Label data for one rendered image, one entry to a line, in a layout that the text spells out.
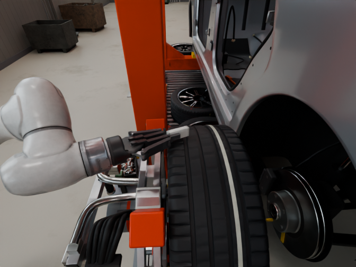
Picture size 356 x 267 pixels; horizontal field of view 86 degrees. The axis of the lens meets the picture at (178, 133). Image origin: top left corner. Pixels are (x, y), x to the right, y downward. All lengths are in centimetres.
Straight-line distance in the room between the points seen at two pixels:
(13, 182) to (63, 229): 146
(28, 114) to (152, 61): 50
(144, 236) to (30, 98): 40
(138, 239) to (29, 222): 171
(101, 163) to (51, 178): 10
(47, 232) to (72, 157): 154
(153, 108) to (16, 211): 166
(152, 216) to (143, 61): 61
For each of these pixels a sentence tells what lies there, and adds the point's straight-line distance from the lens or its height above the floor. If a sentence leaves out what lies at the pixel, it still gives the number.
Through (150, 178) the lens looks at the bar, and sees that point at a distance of 61.
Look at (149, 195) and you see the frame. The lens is 53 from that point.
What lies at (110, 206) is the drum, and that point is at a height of 91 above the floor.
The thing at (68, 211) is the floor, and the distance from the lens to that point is 202.
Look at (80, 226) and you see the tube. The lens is 67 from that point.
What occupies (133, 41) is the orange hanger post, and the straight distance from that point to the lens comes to 83.
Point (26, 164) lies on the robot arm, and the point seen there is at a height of 127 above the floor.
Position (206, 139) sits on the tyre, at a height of 118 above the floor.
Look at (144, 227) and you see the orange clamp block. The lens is 46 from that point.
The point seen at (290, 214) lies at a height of 91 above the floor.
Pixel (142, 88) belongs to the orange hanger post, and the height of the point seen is 117.
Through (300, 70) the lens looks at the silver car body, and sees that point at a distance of 62.
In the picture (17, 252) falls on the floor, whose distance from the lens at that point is 203.
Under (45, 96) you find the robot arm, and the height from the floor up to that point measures 134.
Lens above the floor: 156
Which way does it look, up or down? 39 degrees down
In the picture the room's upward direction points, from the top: straight up
